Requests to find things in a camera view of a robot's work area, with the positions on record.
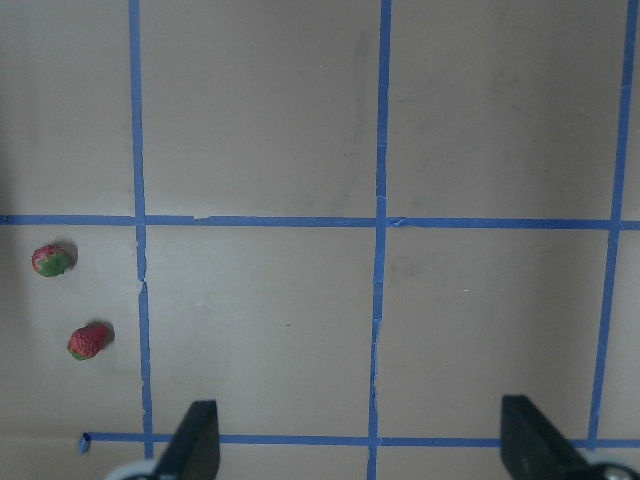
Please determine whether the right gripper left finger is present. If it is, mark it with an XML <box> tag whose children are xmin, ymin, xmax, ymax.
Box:
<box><xmin>107</xmin><ymin>399</ymin><xmax>222</xmax><ymax>480</ymax></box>

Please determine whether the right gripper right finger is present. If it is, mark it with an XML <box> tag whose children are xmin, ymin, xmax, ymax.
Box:
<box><xmin>500</xmin><ymin>395</ymin><xmax>639</xmax><ymax>480</ymax></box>

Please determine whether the red strawberry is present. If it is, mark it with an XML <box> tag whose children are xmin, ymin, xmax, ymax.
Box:
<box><xmin>31</xmin><ymin>244</ymin><xmax>72</xmax><ymax>278</ymax></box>
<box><xmin>67</xmin><ymin>323</ymin><xmax>111</xmax><ymax>361</ymax></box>

